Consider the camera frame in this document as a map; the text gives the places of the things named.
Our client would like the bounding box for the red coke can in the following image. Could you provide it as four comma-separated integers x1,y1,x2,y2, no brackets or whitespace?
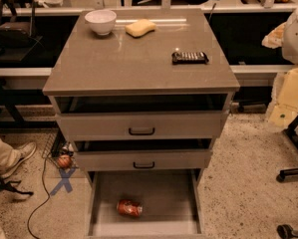
117,199,143,217

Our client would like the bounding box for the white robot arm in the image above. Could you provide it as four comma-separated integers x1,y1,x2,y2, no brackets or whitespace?
262,8,298,65

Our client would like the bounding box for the grey drawer cabinet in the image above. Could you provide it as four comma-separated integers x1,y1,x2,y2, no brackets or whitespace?
42,7,241,239

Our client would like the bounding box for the top grey drawer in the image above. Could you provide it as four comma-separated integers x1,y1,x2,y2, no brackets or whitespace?
56,111,228,141

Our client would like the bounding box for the middle grey drawer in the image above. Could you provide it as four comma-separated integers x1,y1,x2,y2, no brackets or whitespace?
75,149,212,171

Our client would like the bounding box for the bottom grey open drawer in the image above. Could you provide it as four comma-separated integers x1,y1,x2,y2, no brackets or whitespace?
85,170,204,239

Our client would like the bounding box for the black snack bar packet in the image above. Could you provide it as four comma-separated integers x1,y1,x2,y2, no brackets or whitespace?
171,52,208,64

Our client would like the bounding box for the yellow sponge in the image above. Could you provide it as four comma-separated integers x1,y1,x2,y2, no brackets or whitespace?
125,19,156,38

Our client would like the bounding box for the orange ball on floor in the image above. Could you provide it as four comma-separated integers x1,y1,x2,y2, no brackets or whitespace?
57,154,72,169

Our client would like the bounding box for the white ceramic bowl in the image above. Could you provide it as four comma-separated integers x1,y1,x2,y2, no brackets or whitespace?
85,9,117,36

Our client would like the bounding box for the blue tape cross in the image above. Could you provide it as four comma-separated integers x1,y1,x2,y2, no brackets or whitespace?
50,167,76,196

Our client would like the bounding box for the white sneaker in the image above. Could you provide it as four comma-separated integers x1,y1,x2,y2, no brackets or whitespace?
0,142,37,179

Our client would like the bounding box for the black stand base right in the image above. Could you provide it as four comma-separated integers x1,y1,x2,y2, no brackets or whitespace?
275,104,298,183

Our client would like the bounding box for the black chair at left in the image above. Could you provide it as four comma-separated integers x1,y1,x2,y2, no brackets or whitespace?
0,0,42,62

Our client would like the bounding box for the black clamp tool on floor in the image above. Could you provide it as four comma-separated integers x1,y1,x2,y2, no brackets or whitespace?
0,177,34,195

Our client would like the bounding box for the black floor cable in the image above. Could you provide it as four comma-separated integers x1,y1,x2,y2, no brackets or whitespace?
26,151,53,239

